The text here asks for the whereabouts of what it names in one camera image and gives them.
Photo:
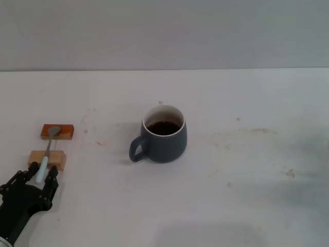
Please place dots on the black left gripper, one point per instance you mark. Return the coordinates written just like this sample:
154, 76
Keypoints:
18, 205

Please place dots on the grey ceramic cup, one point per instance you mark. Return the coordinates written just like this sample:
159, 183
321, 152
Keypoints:
164, 146

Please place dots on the light wooden notched block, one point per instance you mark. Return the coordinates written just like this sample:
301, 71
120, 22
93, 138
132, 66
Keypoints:
57, 157

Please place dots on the dark orange wooden block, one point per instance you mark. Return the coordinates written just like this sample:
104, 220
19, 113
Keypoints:
67, 130

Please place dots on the dark coffee liquid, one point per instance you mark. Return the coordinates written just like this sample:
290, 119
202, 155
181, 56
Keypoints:
163, 128

